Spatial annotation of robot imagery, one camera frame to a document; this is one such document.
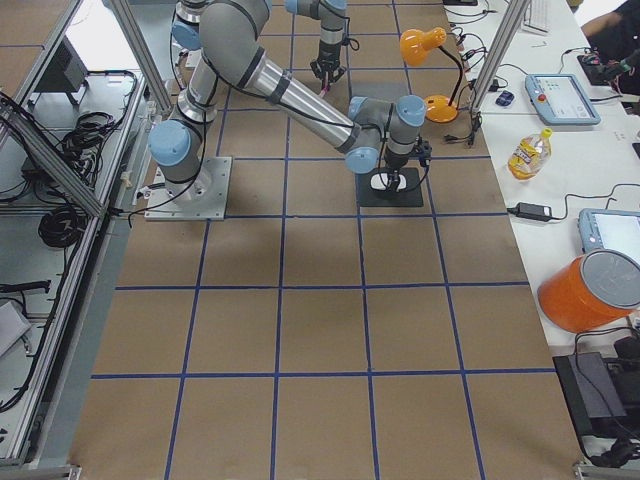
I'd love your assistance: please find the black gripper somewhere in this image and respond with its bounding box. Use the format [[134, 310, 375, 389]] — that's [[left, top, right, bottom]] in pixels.
[[310, 59, 346, 91], [379, 139, 432, 192]]

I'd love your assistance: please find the white computer mouse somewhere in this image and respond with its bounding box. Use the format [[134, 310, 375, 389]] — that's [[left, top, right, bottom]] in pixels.
[[370, 173, 407, 192]]

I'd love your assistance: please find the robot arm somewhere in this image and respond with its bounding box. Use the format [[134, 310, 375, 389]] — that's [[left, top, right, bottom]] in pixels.
[[284, 0, 348, 96], [148, 1, 431, 213]]

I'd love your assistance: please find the black mousepad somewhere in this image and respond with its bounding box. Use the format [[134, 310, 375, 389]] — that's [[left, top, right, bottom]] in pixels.
[[355, 168, 424, 208]]

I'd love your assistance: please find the silver laptop notebook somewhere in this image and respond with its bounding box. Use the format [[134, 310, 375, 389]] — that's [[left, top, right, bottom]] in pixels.
[[351, 81, 409, 102]]

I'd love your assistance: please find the orange desk lamp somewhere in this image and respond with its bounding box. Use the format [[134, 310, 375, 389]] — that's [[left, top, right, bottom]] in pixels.
[[399, 27, 464, 124]]

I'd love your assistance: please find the small blue device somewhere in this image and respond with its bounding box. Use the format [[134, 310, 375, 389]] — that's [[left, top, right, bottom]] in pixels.
[[495, 91, 515, 107]]

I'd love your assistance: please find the yellow drink bottle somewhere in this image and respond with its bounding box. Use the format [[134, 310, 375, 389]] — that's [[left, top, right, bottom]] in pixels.
[[507, 128, 553, 180]]

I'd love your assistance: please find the black power adapter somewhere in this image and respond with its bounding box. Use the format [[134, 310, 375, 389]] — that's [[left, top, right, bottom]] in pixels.
[[507, 202, 553, 222]]

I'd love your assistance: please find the blue teach pendant far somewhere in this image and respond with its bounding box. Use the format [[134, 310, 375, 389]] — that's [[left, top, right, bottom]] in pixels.
[[524, 74, 601, 126]]

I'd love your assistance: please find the blue teach pendant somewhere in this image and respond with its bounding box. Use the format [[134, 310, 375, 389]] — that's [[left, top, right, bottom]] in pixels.
[[524, 74, 601, 126], [578, 208, 640, 263]]

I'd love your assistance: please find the white keyboard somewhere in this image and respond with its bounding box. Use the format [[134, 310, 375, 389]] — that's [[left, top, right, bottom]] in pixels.
[[521, 0, 550, 35]]

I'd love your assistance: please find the orange bucket with lid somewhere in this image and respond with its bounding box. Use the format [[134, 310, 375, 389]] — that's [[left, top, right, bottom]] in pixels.
[[537, 249, 639, 333]]

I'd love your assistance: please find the blue teach pendant near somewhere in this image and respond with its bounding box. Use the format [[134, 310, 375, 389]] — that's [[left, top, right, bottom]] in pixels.
[[578, 208, 640, 263]]

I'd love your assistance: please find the person in dark clothes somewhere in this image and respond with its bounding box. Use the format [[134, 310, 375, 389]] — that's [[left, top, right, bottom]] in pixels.
[[580, 0, 639, 83]]

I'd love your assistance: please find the black box on desk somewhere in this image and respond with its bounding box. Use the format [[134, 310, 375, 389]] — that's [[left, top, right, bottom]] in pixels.
[[553, 352, 627, 438]]

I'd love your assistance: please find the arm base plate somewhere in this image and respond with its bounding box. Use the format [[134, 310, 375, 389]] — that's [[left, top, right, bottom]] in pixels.
[[144, 156, 233, 221]]

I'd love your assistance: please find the aluminium frame post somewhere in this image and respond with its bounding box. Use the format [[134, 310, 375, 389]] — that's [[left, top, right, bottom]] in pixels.
[[470, 0, 530, 116]]

